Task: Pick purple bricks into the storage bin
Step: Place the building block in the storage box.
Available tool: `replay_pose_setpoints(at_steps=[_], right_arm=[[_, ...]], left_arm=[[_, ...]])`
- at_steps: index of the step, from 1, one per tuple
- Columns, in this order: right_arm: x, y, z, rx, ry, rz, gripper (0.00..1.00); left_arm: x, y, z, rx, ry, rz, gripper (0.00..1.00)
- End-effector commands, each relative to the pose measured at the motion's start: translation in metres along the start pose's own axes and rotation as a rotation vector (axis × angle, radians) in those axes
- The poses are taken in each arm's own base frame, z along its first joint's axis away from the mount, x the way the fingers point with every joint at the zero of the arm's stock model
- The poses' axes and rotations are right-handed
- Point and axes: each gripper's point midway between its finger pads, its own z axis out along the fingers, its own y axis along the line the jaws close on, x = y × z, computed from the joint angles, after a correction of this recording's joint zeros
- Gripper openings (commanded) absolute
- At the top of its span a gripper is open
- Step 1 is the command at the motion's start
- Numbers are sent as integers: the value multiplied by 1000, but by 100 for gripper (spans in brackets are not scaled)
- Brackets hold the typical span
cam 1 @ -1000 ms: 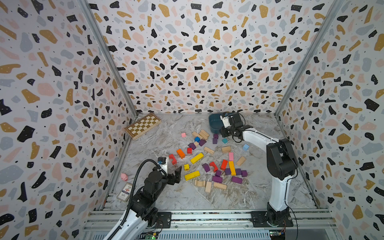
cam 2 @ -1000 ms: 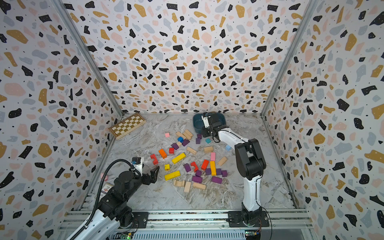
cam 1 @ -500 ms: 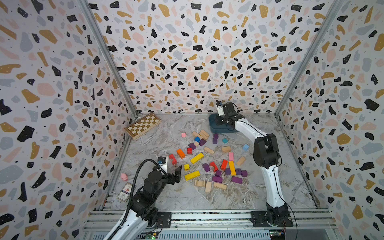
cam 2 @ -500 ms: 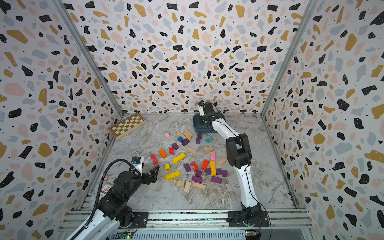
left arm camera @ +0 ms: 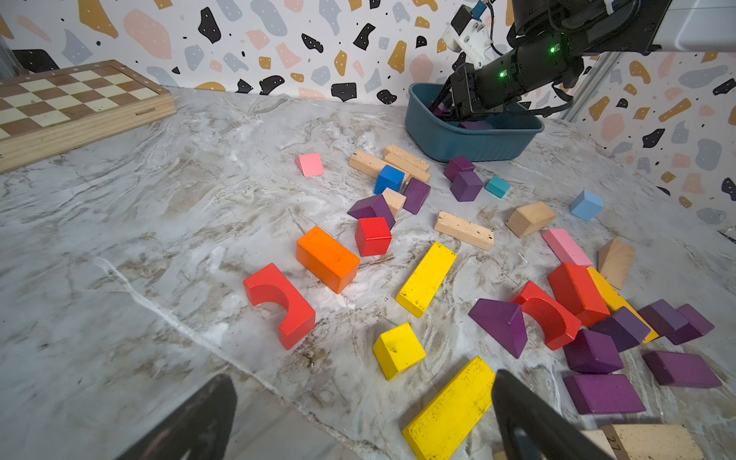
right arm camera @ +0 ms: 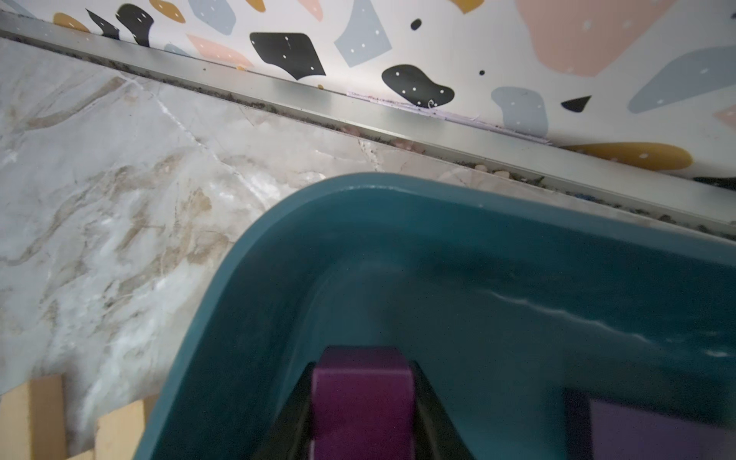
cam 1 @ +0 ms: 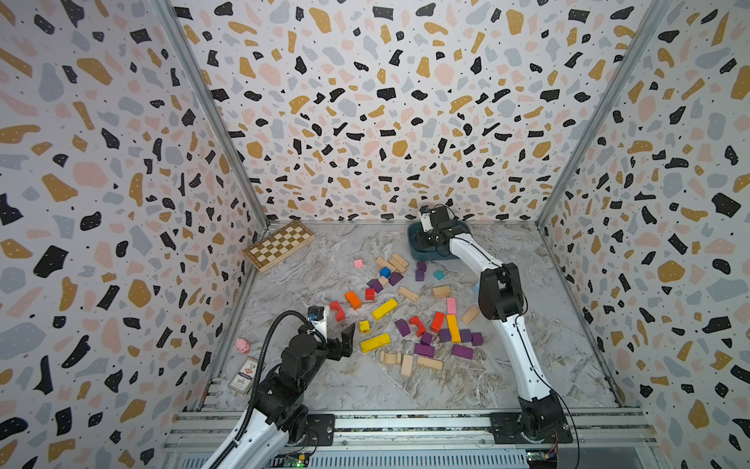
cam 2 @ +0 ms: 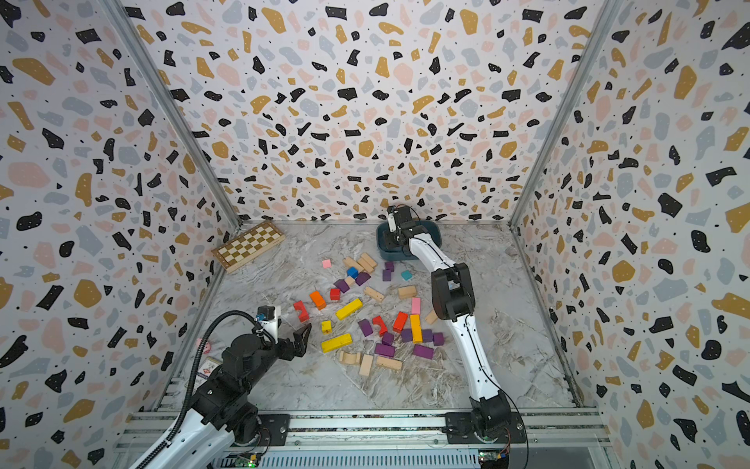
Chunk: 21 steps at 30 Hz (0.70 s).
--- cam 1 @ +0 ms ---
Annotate orange brick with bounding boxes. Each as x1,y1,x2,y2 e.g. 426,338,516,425
345,291,363,311

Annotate red arch brick left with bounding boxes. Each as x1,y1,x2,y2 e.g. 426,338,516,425
329,301,346,322

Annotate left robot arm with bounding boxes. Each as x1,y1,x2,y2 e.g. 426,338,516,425
203,306,357,468

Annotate natural wood brick right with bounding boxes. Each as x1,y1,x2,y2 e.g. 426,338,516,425
461,305,480,326

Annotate purple brick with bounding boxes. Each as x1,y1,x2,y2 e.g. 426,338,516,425
414,343,436,359
395,320,410,337
451,344,474,360

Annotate pink toy pig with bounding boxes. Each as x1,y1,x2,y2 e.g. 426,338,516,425
236,338,250,355

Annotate long yellow brick upper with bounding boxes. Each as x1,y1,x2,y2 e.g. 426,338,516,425
372,298,398,320

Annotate upright yellow brick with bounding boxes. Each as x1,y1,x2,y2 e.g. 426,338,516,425
446,315,461,343

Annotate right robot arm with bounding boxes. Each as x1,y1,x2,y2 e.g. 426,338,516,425
408,204,568,443

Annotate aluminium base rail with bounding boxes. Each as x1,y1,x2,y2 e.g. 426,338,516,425
163,408,667,468

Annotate pink brick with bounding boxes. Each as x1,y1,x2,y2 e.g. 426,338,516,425
446,297,457,316

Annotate long yellow brick lower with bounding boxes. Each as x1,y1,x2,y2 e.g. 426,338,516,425
361,333,391,354

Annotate teal storage bin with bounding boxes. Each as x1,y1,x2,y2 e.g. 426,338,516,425
407,221,471,262

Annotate natural wood flat brick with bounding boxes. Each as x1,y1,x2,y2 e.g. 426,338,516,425
416,356,443,371

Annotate long yellow brick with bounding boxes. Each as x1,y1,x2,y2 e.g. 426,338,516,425
361,333,391,354
372,298,398,320

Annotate red arch brick centre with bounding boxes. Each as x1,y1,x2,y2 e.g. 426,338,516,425
408,316,426,337

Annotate natural wood arch brick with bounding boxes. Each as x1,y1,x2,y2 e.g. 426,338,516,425
379,351,402,365

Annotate wooden chessboard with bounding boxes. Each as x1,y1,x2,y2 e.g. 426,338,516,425
243,221,316,273

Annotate red arch brick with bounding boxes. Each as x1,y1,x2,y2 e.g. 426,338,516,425
408,316,426,337
329,301,346,322

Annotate playing card box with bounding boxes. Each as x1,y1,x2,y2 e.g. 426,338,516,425
228,357,258,395

